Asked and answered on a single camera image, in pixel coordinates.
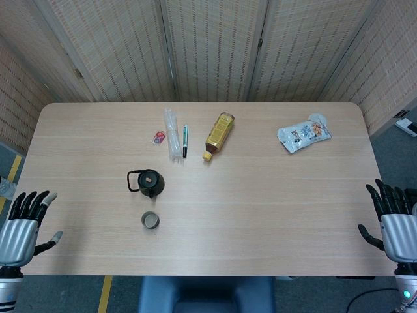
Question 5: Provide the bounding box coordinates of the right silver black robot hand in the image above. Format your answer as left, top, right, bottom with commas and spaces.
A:
357, 178, 417, 265

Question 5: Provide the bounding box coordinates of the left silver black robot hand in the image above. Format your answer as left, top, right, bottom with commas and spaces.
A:
0, 190, 64, 267

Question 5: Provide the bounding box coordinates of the black teapot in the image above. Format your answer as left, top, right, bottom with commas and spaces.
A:
126, 168, 165, 199

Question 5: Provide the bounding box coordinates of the blue robot base seat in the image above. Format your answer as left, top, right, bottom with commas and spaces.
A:
137, 276, 276, 313

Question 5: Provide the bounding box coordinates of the small grey cup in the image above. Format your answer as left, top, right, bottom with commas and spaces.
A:
141, 211, 161, 229

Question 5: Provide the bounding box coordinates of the yellow floor tape strip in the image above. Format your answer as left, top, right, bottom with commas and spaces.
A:
0, 155, 23, 216
97, 275, 113, 313

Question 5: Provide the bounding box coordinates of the white power strip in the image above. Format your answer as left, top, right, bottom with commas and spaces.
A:
394, 119, 417, 137

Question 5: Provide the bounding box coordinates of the white snack pouch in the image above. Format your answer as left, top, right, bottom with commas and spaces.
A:
277, 113, 333, 153

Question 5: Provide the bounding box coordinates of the woven folding screen panel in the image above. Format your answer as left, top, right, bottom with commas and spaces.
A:
0, 34, 56, 156
159, 0, 271, 102
32, 0, 180, 102
247, 0, 382, 102
322, 0, 417, 136
0, 0, 98, 102

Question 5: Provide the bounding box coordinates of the clear plastic straw bundle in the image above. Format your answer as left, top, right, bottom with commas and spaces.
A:
163, 108, 183, 166

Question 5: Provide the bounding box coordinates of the green black marker pen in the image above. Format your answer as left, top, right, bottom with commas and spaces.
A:
182, 124, 190, 160

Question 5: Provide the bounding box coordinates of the yellow tea bottle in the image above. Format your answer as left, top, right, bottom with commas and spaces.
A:
202, 112, 236, 162

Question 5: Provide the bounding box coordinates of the black floor cable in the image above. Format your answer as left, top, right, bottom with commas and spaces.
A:
345, 287, 400, 313

